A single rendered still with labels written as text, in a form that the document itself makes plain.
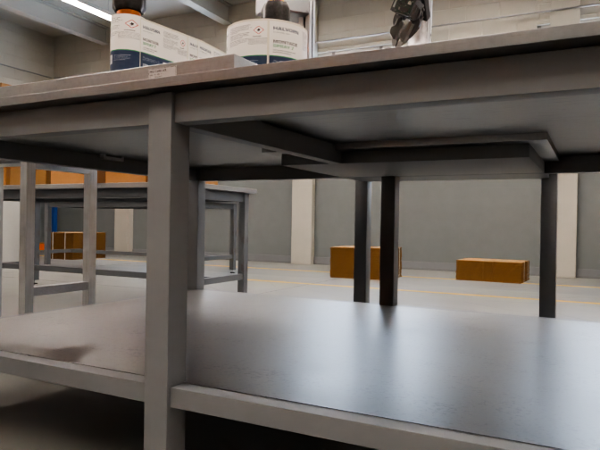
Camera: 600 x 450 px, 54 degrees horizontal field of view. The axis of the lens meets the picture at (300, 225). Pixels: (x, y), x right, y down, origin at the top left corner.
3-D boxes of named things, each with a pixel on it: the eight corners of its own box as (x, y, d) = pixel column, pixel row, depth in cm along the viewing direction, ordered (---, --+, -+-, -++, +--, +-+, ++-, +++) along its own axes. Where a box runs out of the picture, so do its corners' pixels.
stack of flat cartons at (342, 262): (329, 277, 606) (329, 246, 606) (345, 273, 655) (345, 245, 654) (390, 280, 581) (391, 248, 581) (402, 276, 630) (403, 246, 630)
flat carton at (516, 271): (454, 279, 602) (455, 260, 601) (467, 276, 647) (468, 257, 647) (521, 283, 570) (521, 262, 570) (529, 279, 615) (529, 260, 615)
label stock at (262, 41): (252, 76, 133) (253, 12, 133) (212, 92, 149) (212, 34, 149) (322, 89, 144) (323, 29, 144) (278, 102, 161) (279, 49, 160)
